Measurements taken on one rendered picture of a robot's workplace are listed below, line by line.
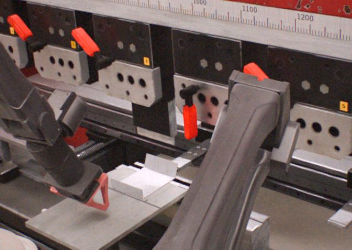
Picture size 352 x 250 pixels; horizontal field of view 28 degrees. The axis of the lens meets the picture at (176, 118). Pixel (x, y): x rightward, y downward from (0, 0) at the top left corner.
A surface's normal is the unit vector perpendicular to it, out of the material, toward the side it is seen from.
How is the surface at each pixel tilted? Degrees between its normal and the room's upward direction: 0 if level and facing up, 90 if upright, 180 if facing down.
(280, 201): 0
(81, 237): 0
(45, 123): 90
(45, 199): 0
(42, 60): 90
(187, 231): 19
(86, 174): 29
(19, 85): 81
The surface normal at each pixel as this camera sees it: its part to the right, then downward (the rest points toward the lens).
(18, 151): -0.65, 0.36
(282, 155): -0.18, -0.36
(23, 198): -0.07, -0.91
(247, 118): -0.02, -0.73
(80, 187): -0.39, -0.62
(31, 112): 0.85, 0.18
